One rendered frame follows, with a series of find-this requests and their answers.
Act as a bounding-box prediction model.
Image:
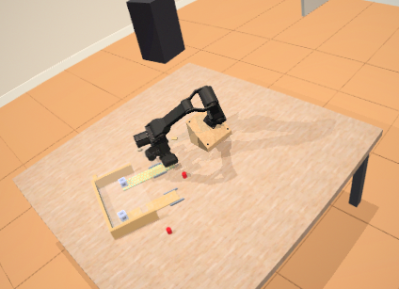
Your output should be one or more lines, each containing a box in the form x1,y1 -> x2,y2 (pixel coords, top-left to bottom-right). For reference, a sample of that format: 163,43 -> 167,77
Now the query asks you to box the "orange strip with teal dots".
137,163 -> 176,183

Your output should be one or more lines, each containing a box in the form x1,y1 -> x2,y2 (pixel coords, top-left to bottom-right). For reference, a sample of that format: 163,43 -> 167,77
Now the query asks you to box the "pale yellow flat strip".
152,190 -> 180,211

